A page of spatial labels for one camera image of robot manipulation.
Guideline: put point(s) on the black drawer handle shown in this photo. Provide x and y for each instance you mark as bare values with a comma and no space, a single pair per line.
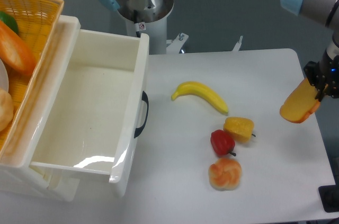
143,116

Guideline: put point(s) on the yellow banana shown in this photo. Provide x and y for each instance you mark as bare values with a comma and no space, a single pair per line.
202,91

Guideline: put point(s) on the black device at table edge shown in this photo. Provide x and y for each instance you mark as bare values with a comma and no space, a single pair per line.
329,197

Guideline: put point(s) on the orange baguette bread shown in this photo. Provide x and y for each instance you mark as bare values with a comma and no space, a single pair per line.
16,53

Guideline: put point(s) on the orange toast bread slice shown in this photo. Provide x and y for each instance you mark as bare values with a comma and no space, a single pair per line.
300,104

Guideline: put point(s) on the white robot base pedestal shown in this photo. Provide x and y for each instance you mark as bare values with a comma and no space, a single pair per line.
144,16

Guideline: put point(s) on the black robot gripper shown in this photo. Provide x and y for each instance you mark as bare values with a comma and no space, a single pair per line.
323,75

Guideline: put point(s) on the white metal mounting bracket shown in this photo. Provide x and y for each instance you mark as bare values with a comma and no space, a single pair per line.
176,46

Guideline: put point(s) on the round beige bun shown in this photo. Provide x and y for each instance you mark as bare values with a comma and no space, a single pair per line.
7,109

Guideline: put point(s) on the white drawer cabinet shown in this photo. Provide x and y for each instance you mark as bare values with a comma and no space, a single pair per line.
18,174

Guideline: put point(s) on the yellow woven basket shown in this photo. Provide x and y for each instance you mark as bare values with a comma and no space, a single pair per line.
37,21

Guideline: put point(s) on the open upper white drawer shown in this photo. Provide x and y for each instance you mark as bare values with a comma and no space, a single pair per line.
89,133

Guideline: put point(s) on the knotted bread roll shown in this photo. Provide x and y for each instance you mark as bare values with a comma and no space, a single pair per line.
225,174

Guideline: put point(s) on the red bell pepper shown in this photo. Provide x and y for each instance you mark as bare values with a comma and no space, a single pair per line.
222,143

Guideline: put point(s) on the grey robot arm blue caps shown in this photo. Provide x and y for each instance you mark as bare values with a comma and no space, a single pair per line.
324,12

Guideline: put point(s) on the green pepper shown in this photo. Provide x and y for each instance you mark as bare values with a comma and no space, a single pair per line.
9,21

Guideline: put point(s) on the yellow bell pepper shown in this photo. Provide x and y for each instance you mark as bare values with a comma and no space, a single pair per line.
240,129

